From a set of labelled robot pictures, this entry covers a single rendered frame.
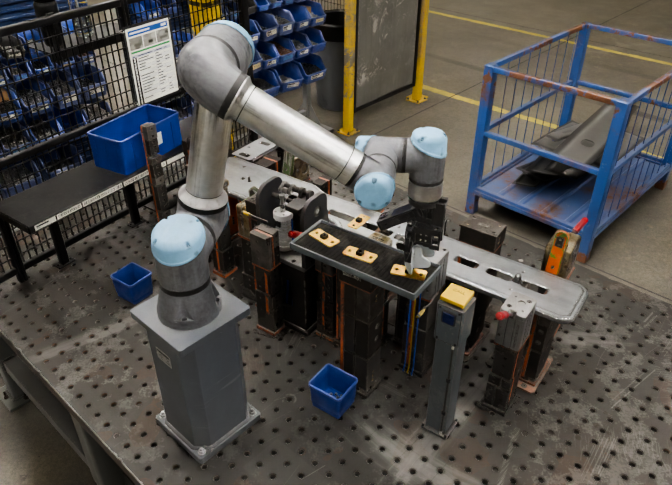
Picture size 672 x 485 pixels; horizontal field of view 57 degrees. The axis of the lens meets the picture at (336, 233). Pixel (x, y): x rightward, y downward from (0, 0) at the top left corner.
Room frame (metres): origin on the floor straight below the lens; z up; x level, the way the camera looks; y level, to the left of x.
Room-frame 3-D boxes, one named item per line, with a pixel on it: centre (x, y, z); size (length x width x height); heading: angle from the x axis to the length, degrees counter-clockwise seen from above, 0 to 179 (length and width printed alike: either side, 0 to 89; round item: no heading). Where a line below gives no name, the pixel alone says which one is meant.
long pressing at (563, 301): (1.68, -0.09, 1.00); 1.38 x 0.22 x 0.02; 55
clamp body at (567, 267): (1.50, -0.66, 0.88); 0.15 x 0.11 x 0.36; 145
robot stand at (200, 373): (1.14, 0.35, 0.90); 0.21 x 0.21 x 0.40; 47
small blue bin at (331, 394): (1.20, 0.01, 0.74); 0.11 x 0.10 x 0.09; 55
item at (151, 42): (2.35, 0.70, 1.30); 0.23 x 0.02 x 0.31; 145
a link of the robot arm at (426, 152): (1.20, -0.19, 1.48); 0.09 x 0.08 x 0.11; 82
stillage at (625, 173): (3.51, -1.51, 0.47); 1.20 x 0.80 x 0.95; 136
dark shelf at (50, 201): (2.03, 0.78, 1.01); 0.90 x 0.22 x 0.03; 145
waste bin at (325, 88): (5.15, -0.04, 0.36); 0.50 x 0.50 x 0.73
